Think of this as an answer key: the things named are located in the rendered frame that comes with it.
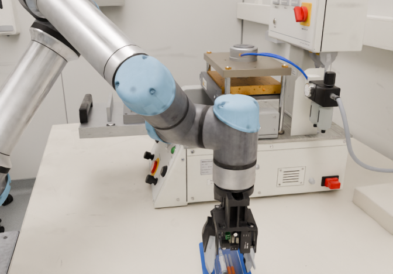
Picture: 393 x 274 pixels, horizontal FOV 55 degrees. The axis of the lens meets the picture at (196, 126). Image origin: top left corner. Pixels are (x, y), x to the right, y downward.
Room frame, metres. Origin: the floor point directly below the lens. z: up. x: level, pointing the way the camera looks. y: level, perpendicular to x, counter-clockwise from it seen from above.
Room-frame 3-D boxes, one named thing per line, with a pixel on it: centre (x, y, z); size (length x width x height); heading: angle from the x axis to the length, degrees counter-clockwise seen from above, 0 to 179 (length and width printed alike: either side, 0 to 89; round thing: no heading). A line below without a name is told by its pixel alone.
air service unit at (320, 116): (0.88, -0.30, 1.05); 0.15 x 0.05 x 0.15; 9
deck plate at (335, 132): (1.08, -0.17, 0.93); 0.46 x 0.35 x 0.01; 99
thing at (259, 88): (1.07, -0.13, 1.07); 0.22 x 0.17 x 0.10; 9
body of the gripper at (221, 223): (0.59, -0.07, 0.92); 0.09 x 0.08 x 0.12; 5
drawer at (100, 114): (1.02, 0.17, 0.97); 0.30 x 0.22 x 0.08; 99
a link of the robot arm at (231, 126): (0.59, -0.06, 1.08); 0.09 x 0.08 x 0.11; 68
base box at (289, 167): (1.06, -0.13, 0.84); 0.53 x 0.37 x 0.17; 99
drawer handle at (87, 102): (1.00, 0.31, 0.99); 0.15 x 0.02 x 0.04; 9
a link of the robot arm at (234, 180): (0.59, -0.07, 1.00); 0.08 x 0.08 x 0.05
